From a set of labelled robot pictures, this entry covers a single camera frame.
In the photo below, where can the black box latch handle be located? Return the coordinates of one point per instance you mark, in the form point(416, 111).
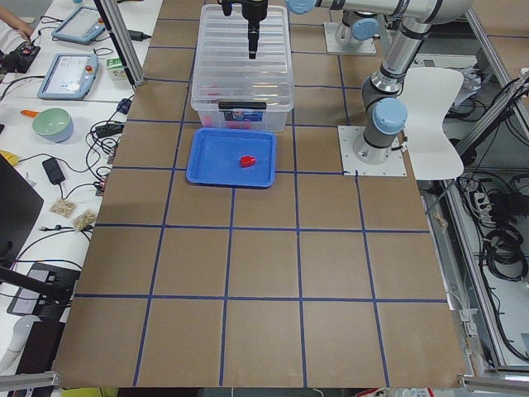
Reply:
point(233, 105)

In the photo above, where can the white chair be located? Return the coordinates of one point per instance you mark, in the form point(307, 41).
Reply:
point(428, 93)

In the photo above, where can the clear plastic box lid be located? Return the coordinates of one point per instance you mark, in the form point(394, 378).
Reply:
point(244, 54)

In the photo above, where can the blue plastic tray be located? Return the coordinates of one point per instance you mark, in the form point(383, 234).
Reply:
point(215, 157)

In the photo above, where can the clear plastic storage box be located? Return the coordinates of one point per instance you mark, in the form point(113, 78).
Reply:
point(241, 113)

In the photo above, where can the bag of nuts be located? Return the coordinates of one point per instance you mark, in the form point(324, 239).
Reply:
point(63, 207)
point(85, 219)

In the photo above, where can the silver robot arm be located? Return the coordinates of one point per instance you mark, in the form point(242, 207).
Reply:
point(386, 114)
point(358, 27)

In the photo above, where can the aluminium frame post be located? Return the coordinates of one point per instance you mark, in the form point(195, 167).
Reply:
point(116, 27)

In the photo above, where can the blue teach pendant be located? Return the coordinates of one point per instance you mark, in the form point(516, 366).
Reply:
point(82, 27)
point(69, 77)

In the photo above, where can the green white carton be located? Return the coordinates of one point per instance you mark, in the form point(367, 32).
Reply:
point(115, 69)

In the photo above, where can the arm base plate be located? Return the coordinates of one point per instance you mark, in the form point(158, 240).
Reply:
point(339, 41)
point(360, 159)

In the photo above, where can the green blue bowl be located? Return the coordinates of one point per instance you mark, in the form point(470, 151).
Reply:
point(54, 124)

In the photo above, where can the black monitor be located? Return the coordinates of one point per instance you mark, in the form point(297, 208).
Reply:
point(20, 207)

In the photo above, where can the person hand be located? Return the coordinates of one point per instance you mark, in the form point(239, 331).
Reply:
point(22, 27)

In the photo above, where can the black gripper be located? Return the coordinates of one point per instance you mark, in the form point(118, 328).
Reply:
point(253, 11)

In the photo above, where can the black power adapter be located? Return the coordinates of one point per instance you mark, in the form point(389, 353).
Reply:
point(53, 171)

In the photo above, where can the toy carrot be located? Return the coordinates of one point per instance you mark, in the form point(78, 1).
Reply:
point(29, 113)

